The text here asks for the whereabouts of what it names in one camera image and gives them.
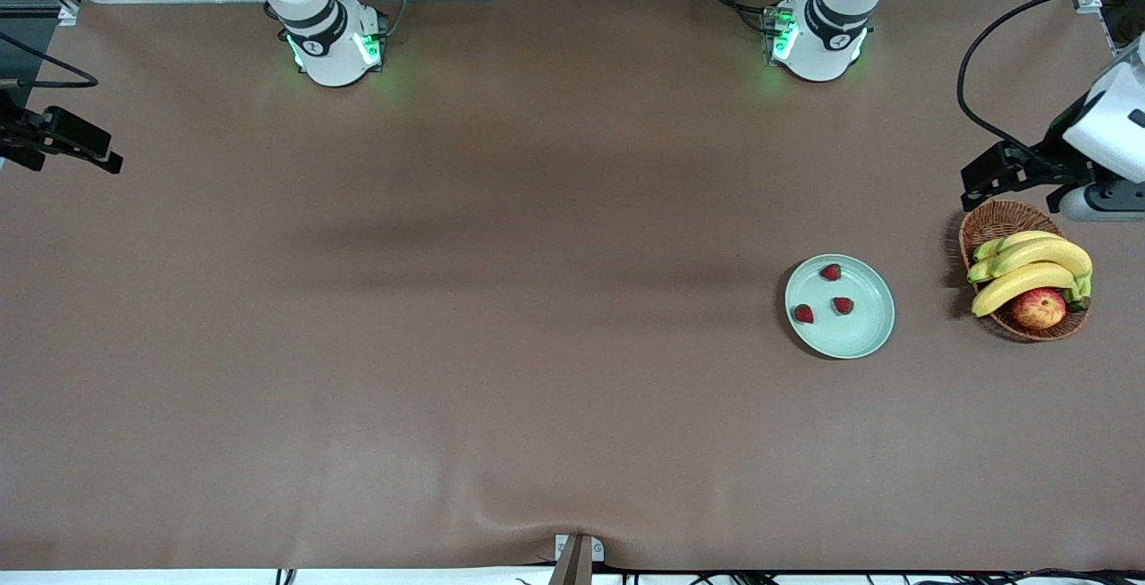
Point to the red strawberry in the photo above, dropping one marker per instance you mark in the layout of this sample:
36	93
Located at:
841	305
830	272
803	314

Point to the silver metal bracket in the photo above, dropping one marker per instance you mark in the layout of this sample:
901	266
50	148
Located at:
597	549

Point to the red apple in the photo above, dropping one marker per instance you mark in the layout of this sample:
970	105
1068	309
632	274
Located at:
1038	308

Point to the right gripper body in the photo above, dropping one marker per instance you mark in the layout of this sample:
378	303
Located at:
12	136

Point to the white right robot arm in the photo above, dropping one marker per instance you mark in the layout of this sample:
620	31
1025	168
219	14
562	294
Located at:
331	48

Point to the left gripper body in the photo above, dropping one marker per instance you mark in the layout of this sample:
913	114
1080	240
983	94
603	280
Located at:
1057	148

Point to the small greenish yellow banana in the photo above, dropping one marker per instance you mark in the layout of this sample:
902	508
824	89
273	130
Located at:
1020	241

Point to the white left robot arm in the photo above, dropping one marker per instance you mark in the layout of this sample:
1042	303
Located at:
823	39

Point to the pale green plate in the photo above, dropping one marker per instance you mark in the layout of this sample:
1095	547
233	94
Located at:
859	334

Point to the brown table cloth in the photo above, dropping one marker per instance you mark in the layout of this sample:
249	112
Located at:
537	442

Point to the silver corner bracket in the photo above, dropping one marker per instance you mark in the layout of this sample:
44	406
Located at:
68	14
1089	4

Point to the brown wicker basket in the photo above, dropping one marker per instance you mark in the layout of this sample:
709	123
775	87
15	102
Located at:
993	223

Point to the brown metal bar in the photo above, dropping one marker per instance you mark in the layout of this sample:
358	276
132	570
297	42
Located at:
572	567

